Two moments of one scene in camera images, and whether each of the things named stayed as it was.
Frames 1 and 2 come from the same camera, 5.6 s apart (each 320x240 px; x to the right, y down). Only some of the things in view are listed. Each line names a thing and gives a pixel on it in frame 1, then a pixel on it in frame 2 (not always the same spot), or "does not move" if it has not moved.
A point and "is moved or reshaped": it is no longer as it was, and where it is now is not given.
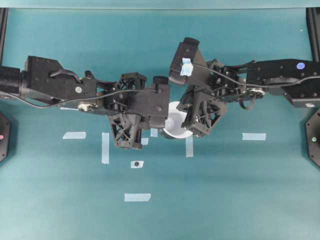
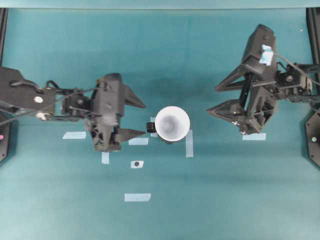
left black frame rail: (4, 12) does not move
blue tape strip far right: (254, 136) does not move
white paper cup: (174, 121) is moved or reshaped
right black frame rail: (313, 16) does not move
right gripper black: (225, 83) -> (261, 86)
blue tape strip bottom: (137, 197) does not move
